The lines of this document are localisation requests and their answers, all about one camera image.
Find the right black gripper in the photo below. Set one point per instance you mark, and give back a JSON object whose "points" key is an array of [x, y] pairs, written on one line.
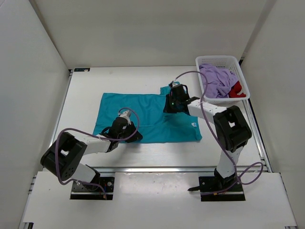
{"points": [[170, 105]]}

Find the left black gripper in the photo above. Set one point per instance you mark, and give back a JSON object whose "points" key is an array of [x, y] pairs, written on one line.
{"points": [[130, 131]]}

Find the teal t shirt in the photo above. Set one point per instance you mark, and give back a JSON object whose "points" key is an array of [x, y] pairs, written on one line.
{"points": [[155, 125]]}

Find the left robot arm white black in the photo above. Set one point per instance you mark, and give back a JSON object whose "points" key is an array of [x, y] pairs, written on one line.
{"points": [[63, 158]]}

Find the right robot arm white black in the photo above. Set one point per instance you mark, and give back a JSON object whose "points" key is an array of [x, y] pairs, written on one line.
{"points": [[231, 132]]}

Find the purple t shirt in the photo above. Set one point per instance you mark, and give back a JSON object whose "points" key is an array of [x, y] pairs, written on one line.
{"points": [[220, 80]]}

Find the white plastic basket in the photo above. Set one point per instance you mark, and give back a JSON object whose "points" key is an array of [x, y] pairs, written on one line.
{"points": [[227, 62]]}

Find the red t shirt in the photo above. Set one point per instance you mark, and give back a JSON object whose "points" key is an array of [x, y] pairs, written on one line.
{"points": [[236, 91]]}

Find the dark label sticker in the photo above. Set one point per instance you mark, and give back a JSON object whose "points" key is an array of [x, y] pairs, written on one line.
{"points": [[81, 70]]}

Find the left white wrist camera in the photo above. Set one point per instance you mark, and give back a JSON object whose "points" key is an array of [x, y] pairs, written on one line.
{"points": [[126, 115]]}

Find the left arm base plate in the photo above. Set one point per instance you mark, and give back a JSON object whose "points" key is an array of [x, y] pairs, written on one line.
{"points": [[83, 192]]}

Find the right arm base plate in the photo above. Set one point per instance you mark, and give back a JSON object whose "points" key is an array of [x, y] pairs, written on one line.
{"points": [[211, 191]]}

